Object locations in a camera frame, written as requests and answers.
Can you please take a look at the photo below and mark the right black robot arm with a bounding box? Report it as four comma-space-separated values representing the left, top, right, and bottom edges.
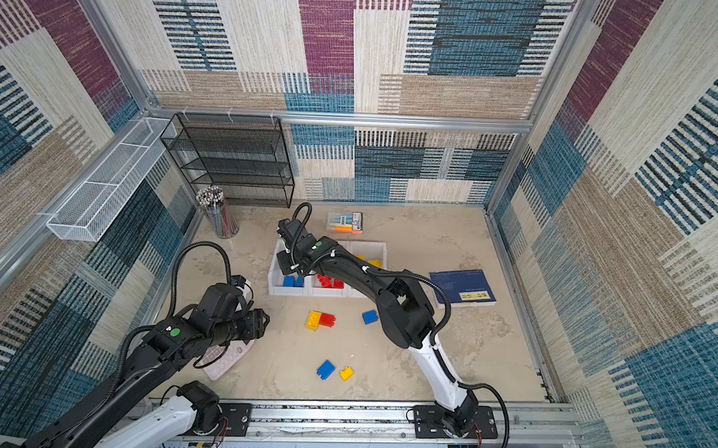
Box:
277, 218, 510, 440

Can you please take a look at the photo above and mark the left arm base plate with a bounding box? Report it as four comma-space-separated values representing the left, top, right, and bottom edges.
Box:
209, 402, 253, 440

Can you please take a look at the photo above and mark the pencil cup with pencils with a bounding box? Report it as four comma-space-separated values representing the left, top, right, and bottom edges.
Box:
196, 185, 239, 240

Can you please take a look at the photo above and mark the red square lego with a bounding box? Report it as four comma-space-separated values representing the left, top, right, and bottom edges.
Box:
318, 312, 336, 328

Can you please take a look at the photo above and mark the white mesh wall basket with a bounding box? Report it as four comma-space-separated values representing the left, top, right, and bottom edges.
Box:
46, 118, 168, 242

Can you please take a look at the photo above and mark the blue lego front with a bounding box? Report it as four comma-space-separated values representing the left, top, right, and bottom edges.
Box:
317, 360, 336, 381

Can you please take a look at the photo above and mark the white middle bin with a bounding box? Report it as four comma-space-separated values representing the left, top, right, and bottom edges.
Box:
306, 270, 347, 298

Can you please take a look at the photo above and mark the blue book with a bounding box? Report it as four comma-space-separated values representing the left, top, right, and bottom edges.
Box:
430, 269, 497, 308

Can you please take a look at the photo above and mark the white right bin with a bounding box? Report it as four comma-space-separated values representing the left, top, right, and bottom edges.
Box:
345, 241, 389, 269

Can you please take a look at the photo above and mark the hollow yellow lego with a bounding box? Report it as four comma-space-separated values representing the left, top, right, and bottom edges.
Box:
306, 311, 322, 331

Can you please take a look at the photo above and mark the white bin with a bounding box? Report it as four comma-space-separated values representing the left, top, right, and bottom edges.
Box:
345, 241, 389, 269
267, 240, 311, 297
306, 270, 347, 298

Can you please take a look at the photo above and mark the pink white calculator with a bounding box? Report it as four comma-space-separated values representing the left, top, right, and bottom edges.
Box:
200, 340, 254, 381

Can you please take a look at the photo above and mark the black wire shelf rack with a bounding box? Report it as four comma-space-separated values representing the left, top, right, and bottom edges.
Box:
160, 112, 295, 208

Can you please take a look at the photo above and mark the white left bin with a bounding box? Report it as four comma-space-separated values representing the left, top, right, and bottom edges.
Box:
267, 240, 311, 297

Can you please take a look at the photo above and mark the highlighter marker pack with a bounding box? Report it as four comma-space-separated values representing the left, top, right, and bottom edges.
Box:
327, 212, 364, 234

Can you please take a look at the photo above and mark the small yellow lego front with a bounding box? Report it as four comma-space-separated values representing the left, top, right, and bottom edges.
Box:
340, 367, 355, 382

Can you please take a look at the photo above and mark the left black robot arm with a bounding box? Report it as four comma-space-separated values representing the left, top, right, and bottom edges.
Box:
2, 283, 271, 448

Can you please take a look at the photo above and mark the long red lego brick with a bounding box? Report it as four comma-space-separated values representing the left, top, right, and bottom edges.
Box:
314, 276, 332, 288

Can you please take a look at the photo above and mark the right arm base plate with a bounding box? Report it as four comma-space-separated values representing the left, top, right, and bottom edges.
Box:
406, 404, 499, 440

